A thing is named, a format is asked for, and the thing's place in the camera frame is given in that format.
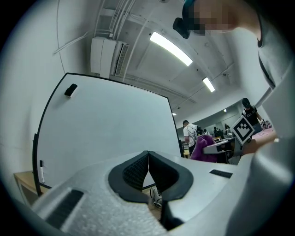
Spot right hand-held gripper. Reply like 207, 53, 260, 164
202, 115, 255, 159

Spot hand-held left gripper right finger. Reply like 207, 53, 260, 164
148, 150, 240, 231

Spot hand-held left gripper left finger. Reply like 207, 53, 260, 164
31, 150, 169, 236

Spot purple cloth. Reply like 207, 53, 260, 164
189, 134, 218, 163

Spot whiteboard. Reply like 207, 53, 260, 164
32, 72, 185, 197

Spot person's right forearm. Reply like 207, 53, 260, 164
242, 136, 277, 156

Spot black whiteboard eraser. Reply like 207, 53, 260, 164
64, 83, 78, 98

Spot white sneaker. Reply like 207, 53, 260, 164
149, 186, 164, 208

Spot white marker pen black cap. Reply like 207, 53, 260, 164
39, 159, 45, 184

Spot long ceiling light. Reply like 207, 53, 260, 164
202, 76, 216, 93
149, 31, 194, 67

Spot wooden table white legs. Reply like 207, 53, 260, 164
13, 170, 50, 207

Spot person's grey shirt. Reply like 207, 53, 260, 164
232, 27, 295, 93

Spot person's head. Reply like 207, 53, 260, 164
182, 0, 264, 47

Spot white air conditioner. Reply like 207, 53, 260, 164
90, 36, 130, 78

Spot white pipe bundle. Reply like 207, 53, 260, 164
107, 0, 137, 38

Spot black head-mounted camera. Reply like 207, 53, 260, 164
172, 17, 192, 40

